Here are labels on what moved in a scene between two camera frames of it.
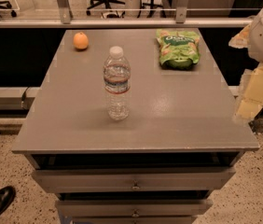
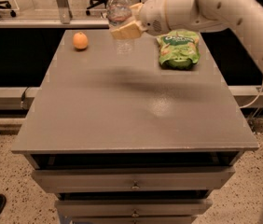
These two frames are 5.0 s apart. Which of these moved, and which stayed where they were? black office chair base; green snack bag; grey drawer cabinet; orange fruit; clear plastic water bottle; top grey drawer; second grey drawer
Moved: clear plastic water bottle
Stayed: second grey drawer; grey drawer cabinet; orange fruit; top grey drawer; green snack bag; black office chair base
